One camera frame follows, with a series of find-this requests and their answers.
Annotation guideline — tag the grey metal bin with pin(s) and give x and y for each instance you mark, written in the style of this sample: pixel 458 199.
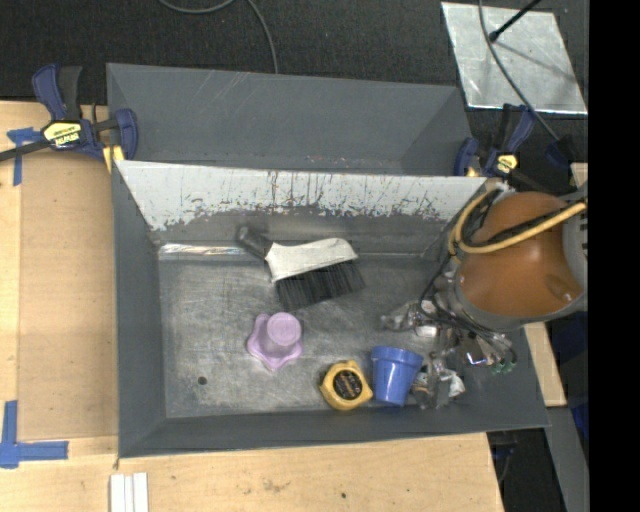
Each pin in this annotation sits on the grey metal bin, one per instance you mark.
pixel 225 320

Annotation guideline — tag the blue plastic cup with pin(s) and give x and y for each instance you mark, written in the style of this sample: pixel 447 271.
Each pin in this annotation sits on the blue plastic cup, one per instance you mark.
pixel 392 372

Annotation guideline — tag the yellow tape measure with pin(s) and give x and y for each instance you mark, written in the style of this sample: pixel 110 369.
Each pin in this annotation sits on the yellow tape measure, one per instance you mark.
pixel 346 386

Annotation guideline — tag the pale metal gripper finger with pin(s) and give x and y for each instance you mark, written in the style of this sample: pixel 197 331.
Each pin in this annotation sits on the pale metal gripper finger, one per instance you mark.
pixel 407 321
pixel 441 386

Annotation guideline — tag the white brush with black bristles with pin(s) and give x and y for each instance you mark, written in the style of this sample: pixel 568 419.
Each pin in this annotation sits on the white brush with black bristles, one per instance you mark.
pixel 310 256

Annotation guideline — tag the lilac plastic cup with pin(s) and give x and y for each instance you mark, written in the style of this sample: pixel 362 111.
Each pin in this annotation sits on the lilac plastic cup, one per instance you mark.
pixel 277 340

